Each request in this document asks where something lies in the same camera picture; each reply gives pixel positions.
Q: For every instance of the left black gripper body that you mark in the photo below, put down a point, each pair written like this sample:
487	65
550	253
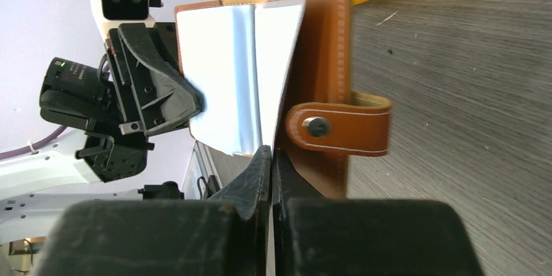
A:
99	101

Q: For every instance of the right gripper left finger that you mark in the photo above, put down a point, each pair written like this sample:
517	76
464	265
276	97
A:
223	235

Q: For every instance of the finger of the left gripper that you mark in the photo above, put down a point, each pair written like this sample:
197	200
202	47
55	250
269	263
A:
165	99

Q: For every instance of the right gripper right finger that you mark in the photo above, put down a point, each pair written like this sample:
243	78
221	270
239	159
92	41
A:
315	235

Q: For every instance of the white card edge-on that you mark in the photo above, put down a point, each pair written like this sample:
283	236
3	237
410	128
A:
270	261

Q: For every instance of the brown leather card holder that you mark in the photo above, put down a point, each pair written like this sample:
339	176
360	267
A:
278	73

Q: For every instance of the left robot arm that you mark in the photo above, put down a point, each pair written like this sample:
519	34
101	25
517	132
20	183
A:
37	185

